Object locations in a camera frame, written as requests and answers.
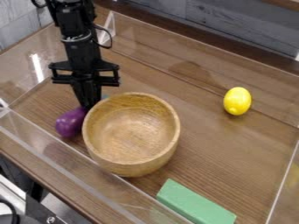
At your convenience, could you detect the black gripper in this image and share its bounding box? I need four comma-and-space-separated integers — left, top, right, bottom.
48, 38, 120, 109

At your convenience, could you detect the purple toy eggplant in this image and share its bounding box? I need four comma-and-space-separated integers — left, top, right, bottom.
54, 107, 88, 137

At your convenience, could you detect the brown wooden bowl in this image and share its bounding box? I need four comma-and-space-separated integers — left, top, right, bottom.
81, 92, 181, 177

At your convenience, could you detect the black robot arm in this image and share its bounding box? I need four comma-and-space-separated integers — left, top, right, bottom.
30, 0, 120, 109

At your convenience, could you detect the yellow toy lemon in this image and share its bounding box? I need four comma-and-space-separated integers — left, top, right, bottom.
222, 87, 252, 116

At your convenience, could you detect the green foam block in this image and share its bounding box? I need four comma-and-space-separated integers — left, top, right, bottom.
156, 178, 237, 224

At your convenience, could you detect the black cable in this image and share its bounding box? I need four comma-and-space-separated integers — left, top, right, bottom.
92, 24, 114, 50

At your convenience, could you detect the clear acrylic corner bracket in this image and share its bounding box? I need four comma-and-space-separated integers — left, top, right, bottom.
97, 11, 116, 48

